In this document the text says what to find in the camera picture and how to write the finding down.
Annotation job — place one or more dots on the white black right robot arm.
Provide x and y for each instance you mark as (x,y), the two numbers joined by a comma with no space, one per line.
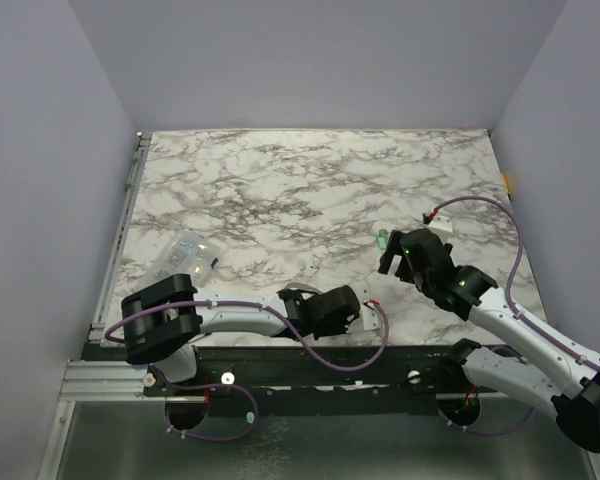
(558,377)

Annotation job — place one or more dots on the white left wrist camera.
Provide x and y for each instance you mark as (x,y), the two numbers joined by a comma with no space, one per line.
(370,318)

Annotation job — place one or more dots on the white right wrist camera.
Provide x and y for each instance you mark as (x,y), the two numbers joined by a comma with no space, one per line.
(439,224)

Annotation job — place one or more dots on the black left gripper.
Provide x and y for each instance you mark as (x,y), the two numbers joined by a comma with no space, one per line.
(343,327)

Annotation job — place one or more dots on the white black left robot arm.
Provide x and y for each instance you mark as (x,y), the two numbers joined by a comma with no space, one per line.
(160,320)

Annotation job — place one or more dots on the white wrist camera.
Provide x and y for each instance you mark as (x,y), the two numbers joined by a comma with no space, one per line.
(370,318)
(439,224)

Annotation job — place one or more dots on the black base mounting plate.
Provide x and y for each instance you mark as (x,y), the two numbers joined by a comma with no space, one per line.
(287,381)

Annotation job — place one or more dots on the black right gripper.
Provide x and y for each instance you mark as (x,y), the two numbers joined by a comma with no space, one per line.
(400,257)

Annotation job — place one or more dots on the clear plastic compartment box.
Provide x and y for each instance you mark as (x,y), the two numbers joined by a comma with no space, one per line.
(186,253)

